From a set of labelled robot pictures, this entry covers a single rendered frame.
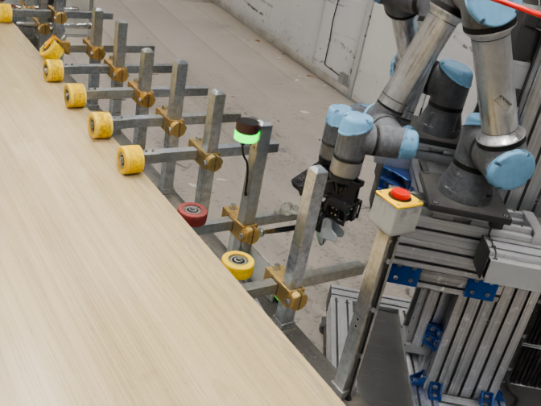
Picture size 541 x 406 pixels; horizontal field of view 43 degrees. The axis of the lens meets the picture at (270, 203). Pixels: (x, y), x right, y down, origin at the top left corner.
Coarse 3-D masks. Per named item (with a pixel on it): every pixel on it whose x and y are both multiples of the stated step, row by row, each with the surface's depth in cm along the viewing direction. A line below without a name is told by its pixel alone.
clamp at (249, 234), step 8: (224, 208) 192; (224, 216) 192; (232, 216) 189; (240, 224) 186; (256, 224) 187; (232, 232) 190; (240, 232) 186; (248, 232) 184; (256, 232) 185; (240, 240) 186; (248, 240) 185; (256, 240) 187
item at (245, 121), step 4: (240, 120) 171; (244, 120) 171; (248, 120) 172; (252, 120) 172; (256, 120) 173; (244, 124) 169; (248, 124) 169; (252, 124) 170; (256, 124) 170; (244, 144) 174; (252, 144) 176; (256, 144) 175; (252, 148) 176; (256, 148) 175; (244, 156) 176; (248, 164) 178; (248, 168) 178; (248, 172) 179; (248, 176) 179
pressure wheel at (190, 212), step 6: (186, 204) 182; (192, 204) 183; (198, 204) 184; (180, 210) 179; (186, 210) 180; (192, 210) 180; (198, 210) 181; (204, 210) 181; (186, 216) 178; (192, 216) 177; (198, 216) 178; (204, 216) 180; (192, 222) 178; (198, 222) 179; (204, 222) 181
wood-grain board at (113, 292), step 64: (0, 64) 253; (0, 128) 205; (64, 128) 213; (0, 192) 172; (64, 192) 178; (128, 192) 184; (0, 256) 148; (64, 256) 153; (128, 256) 157; (192, 256) 162; (0, 320) 130; (64, 320) 134; (128, 320) 137; (192, 320) 141; (256, 320) 144; (0, 384) 116; (64, 384) 119; (128, 384) 121; (192, 384) 124; (256, 384) 127; (320, 384) 130
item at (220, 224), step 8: (256, 216) 193; (264, 216) 194; (272, 216) 196; (280, 216) 197; (288, 216) 199; (296, 216) 201; (208, 224) 184; (216, 224) 186; (224, 224) 187; (232, 224) 189; (264, 224) 195; (200, 232) 184; (208, 232) 186; (216, 232) 187
